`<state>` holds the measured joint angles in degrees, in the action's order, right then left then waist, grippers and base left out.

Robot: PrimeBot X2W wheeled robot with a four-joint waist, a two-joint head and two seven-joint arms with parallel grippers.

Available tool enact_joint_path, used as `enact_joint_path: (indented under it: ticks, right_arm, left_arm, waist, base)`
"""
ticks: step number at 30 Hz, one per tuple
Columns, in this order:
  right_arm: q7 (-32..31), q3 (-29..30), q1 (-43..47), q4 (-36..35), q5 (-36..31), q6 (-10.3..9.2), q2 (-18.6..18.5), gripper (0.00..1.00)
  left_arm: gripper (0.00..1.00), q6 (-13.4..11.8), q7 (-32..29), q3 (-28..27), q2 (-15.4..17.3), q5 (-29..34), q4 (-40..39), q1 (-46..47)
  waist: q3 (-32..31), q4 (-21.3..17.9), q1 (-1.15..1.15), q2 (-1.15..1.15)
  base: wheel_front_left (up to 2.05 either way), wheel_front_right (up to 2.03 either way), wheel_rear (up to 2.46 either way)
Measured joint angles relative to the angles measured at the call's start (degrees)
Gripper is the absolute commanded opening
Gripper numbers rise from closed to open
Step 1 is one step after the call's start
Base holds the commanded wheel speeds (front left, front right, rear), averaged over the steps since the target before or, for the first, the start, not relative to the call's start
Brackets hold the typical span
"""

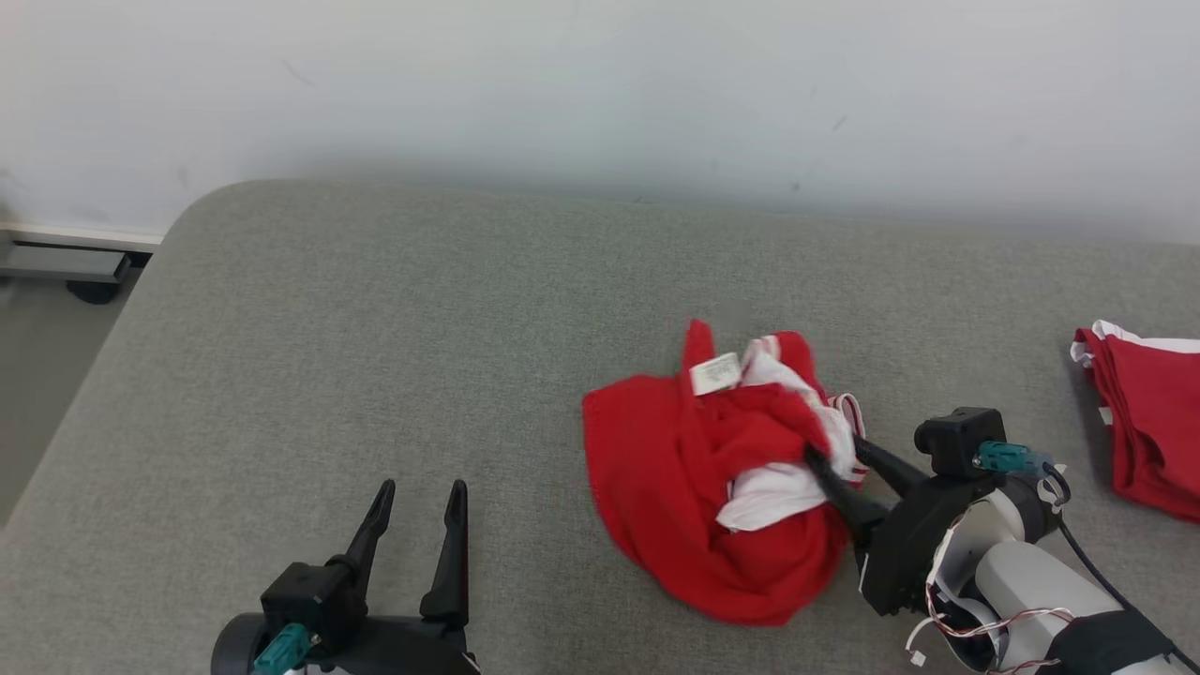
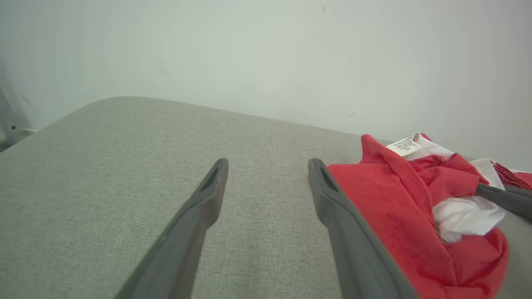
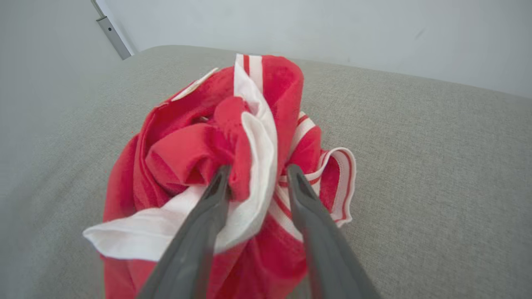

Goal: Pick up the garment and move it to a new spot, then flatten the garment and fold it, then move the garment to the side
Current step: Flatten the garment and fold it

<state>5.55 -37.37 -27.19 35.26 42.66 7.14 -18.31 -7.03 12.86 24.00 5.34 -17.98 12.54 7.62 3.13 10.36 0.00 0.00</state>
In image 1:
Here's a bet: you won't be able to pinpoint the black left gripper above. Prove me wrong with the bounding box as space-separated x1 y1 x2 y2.
211 479 481 675

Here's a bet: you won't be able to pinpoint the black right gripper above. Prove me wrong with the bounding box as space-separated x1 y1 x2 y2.
803 437 997 617

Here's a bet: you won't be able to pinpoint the red jersey white sleeves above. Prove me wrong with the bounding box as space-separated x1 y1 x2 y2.
581 319 868 627

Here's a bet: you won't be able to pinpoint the red Bulls 23 shorts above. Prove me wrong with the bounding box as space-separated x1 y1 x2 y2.
1071 320 1200 524

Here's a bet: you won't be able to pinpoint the teal right camera connector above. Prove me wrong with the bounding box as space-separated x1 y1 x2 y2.
973 441 1056 477

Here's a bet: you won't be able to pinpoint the teal camera connector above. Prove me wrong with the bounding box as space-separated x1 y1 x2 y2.
251 622 312 675
973 441 1056 477

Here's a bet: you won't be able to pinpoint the teal left camera connector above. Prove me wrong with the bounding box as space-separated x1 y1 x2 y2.
251 622 312 675

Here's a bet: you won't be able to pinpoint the red white wire bundle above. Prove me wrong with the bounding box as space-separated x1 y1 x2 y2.
905 525 1074 675

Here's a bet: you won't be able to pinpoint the thin black cable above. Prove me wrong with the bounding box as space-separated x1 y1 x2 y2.
1039 461 1200 675

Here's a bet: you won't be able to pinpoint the grey metal stand frame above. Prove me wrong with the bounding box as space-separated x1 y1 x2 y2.
0 242 132 284

